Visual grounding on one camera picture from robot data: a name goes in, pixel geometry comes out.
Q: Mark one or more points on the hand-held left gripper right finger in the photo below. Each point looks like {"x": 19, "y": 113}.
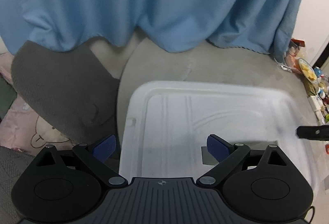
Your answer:
{"x": 218, "y": 148}

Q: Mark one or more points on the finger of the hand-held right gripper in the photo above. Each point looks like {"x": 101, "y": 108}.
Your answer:
{"x": 313, "y": 132}

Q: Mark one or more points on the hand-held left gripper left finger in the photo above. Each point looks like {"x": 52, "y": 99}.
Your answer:
{"x": 104, "y": 148}

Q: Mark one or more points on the white plastic bin lid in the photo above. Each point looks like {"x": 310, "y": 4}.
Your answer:
{"x": 167, "y": 123}

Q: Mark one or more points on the white cardboard box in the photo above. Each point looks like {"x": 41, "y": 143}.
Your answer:
{"x": 316, "y": 107}

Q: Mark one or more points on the plate with food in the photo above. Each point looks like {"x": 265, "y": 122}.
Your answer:
{"x": 307, "y": 71}

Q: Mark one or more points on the pink printed blanket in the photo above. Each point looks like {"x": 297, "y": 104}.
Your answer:
{"x": 18, "y": 128}

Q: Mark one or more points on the grey woven cloth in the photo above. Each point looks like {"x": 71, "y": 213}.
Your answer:
{"x": 12, "y": 182}

